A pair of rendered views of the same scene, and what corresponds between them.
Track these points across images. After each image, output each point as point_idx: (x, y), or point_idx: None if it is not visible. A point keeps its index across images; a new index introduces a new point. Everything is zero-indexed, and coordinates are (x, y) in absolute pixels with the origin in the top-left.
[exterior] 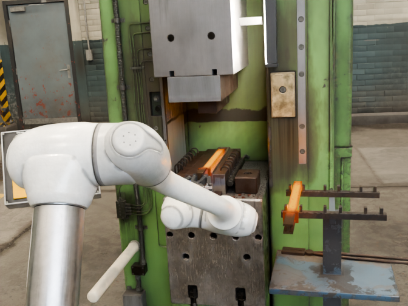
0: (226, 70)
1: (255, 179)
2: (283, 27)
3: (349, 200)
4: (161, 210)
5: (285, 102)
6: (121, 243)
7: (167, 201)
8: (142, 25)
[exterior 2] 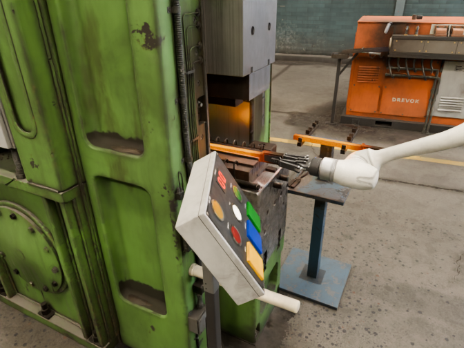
0: (273, 59)
1: (276, 146)
2: None
3: None
4: (371, 178)
5: None
6: (183, 277)
7: (371, 170)
8: (191, 16)
